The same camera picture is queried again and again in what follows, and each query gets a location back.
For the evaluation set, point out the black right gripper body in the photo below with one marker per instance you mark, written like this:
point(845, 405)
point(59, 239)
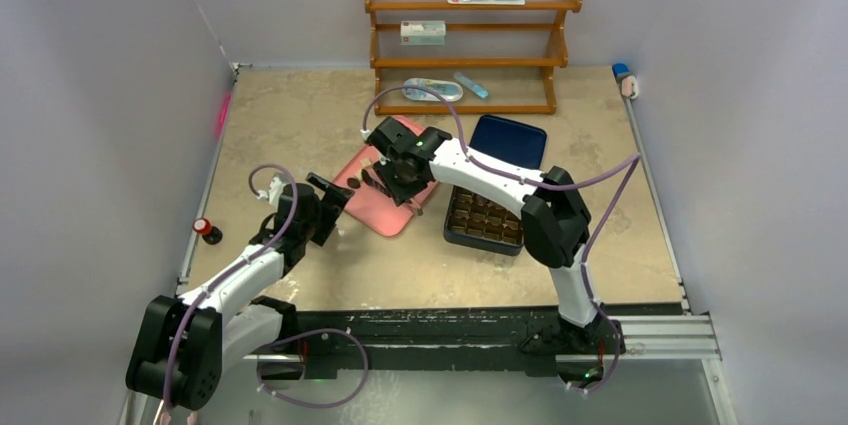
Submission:
point(395, 179)

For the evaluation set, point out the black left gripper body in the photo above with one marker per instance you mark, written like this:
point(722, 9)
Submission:
point(324, 213)

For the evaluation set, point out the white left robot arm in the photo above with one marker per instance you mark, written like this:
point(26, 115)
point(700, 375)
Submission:
point(225, 296)

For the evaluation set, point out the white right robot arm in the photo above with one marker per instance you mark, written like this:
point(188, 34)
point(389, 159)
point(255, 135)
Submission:
point(553, 216)

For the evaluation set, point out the blue chocolate tin box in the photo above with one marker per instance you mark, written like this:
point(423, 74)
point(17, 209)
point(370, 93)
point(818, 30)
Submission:
point(475, 222)

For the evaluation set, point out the pink plastic tray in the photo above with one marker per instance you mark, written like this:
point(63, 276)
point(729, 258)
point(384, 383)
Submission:
point(371, 207)

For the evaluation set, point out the light blue oval package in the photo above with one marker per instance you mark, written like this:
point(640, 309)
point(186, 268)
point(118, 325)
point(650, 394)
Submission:
point(432, 90)

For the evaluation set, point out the red black button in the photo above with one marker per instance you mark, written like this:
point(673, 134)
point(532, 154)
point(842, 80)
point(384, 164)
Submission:
point(209, 233)

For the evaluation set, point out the light blue small tube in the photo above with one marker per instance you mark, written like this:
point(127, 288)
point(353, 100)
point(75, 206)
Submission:
point(471, 85)

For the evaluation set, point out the dark blue tin lid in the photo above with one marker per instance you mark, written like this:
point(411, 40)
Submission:
point(510, 141)

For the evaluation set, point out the white green small box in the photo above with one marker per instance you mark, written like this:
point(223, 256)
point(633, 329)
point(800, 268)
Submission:
point(422, 33)

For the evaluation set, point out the wooden shelf rack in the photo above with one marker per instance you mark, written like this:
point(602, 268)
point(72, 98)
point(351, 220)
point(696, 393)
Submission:
point(529, 39)

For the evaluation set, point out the blue white corner device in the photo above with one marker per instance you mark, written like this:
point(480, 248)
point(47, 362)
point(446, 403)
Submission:
point(626, 80)

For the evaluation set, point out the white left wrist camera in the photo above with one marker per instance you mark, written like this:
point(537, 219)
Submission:
point(273, 192)

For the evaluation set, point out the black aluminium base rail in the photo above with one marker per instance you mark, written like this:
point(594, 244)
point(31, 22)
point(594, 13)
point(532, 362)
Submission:
point(530, 340)

